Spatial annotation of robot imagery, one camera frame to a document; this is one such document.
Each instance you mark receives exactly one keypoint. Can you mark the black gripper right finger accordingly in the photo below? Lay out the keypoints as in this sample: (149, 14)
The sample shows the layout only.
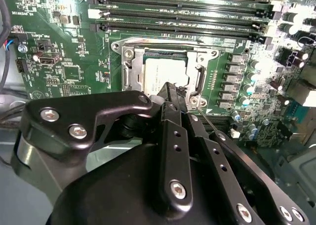
(219, 158)

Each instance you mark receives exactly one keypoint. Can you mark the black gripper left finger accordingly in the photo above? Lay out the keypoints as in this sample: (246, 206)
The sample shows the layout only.
(74, 116)

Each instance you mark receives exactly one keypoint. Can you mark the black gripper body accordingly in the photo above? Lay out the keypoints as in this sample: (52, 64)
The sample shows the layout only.
(111, 193)

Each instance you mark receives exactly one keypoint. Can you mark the thin metal locking lever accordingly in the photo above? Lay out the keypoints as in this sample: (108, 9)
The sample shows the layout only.
(207, 120)
(128, 77)

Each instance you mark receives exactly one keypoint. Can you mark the metal socket cover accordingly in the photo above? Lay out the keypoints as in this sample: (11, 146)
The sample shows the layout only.
(137, 69)

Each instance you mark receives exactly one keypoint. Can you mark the silver CPU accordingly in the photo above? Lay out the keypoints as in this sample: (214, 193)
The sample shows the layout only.
(165, 69)

